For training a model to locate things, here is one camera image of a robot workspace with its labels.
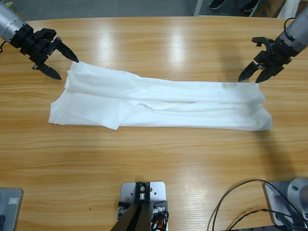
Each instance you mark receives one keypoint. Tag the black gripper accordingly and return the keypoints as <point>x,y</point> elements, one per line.
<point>33,45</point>
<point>276,54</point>

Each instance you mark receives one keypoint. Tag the wooden crate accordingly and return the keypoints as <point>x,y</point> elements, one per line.
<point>10,5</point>

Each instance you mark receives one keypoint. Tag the dark camera post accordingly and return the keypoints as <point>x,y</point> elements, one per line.
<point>137,216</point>

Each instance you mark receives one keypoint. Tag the white post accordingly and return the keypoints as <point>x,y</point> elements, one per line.
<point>198,7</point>

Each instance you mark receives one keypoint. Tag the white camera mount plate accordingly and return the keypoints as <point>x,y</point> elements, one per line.
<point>158,190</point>

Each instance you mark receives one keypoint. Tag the brown board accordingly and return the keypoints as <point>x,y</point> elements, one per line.
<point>269,8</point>

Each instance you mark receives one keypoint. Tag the white t-shirt with black print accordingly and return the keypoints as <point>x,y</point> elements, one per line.
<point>168,108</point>

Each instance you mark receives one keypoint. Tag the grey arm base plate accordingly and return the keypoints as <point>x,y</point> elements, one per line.
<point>14,211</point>
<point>272,202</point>

